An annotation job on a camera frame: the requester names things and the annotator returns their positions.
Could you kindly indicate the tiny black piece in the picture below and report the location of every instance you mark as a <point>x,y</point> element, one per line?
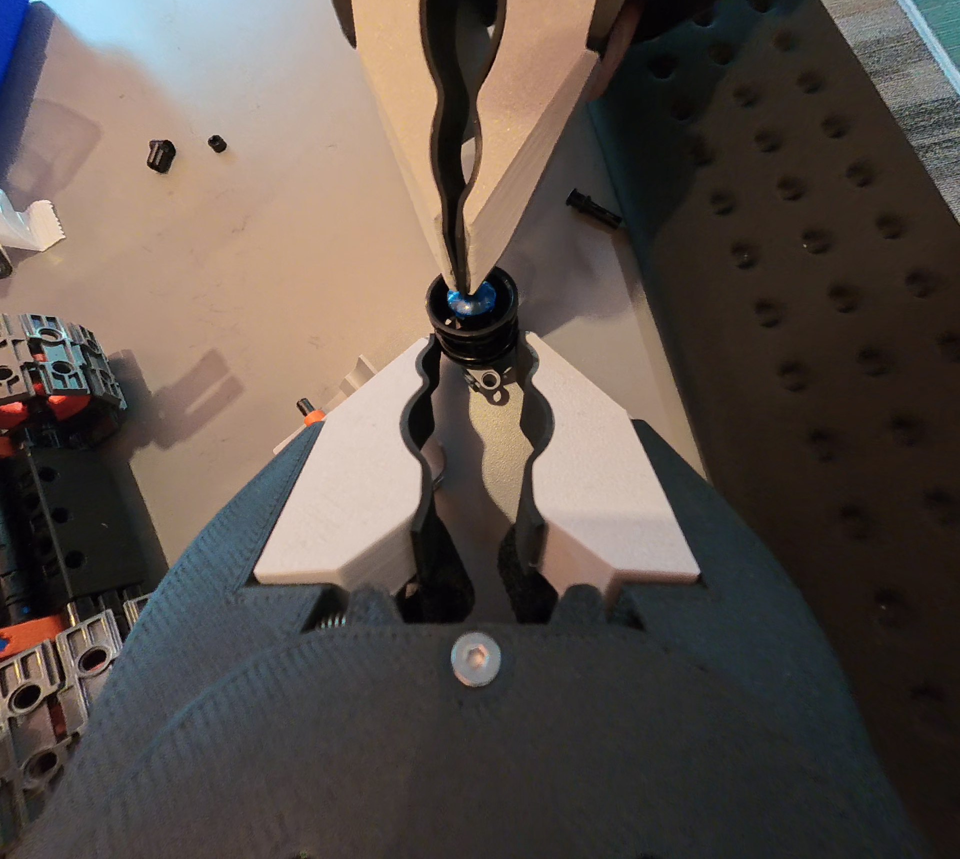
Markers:
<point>217,143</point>
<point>160,155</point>

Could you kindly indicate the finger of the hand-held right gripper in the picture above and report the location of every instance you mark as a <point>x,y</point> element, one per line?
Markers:
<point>547,11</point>
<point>382,11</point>

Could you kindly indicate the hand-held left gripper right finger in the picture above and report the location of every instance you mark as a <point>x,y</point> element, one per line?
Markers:
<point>615,499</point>

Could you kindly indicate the silver cylinder connector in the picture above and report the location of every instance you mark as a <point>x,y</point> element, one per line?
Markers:
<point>491,379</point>

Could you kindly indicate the black perforated panel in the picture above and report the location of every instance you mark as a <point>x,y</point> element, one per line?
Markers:
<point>787,274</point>

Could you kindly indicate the black toy wheel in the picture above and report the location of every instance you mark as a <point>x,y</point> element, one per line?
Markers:
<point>472,341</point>

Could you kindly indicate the tracked toy robot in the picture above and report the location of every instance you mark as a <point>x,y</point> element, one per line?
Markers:
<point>60,364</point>

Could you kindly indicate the blue translucent ball piece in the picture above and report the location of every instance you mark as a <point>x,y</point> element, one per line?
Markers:
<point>469,300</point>

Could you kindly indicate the blue storage bin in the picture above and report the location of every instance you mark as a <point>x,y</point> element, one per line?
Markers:
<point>9,11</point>

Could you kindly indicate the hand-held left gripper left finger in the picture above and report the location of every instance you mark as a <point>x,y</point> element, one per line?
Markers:
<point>345,499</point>

